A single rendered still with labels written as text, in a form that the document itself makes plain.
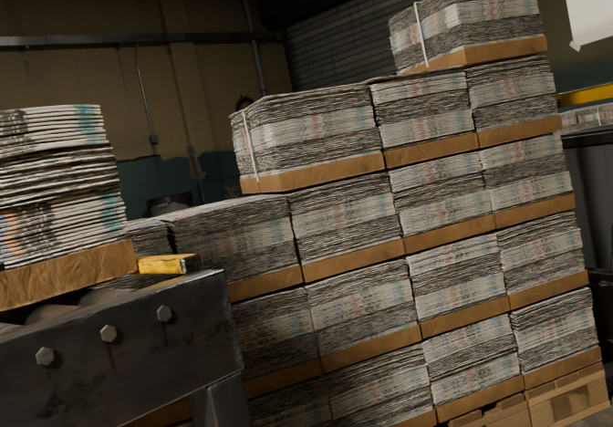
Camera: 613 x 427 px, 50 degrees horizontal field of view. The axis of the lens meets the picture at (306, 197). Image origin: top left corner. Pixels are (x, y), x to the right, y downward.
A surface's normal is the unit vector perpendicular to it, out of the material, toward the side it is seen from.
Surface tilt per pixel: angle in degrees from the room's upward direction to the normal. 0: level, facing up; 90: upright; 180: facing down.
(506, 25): 90
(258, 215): 90
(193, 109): 90
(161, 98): 90
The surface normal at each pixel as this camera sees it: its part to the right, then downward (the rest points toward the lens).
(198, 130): 0.68, -0.09
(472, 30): 0.37, -0.02
